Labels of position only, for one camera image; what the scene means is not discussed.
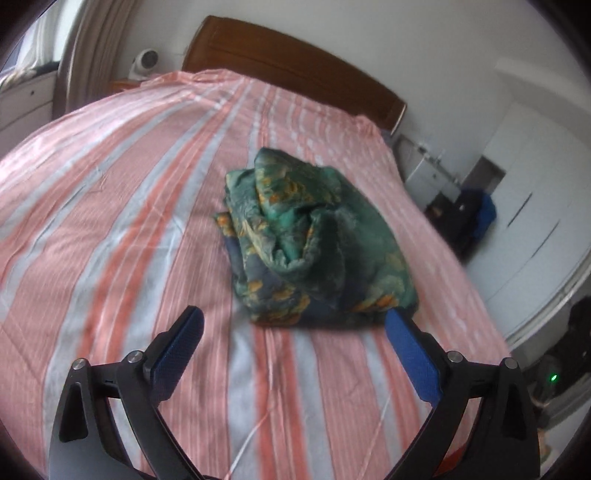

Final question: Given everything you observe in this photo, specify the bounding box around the dark bag with blue cloth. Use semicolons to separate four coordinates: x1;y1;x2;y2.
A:
425;187;498;264

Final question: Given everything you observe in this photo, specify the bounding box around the green floral garment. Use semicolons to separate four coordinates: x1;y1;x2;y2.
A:
213;147;420;329

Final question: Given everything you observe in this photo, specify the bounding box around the white round fan heater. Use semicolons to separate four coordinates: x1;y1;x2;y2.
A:
127;48;160;80

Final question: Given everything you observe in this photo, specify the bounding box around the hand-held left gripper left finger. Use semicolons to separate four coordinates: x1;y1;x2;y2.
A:
48;305;205;480

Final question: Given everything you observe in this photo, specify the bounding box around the pink striped bed sheet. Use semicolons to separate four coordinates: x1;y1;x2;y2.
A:
0;68;513;480

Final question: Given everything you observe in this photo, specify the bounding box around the white wardrobe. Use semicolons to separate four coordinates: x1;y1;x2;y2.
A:
462;55;591;337

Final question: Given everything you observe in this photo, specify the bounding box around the white bedside cabinet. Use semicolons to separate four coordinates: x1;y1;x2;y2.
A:
397;134;462;208

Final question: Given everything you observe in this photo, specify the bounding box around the beige curtain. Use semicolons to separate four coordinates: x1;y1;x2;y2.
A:
55;0;139;116

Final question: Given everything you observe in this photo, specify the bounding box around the brown wooden headboard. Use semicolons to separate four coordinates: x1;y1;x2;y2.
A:
181;15;408;134

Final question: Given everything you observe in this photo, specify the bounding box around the white drawer unit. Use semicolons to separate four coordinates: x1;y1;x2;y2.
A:
0;76;58;134

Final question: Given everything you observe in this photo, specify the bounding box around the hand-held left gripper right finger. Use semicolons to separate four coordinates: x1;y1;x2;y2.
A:
383;309;541;480

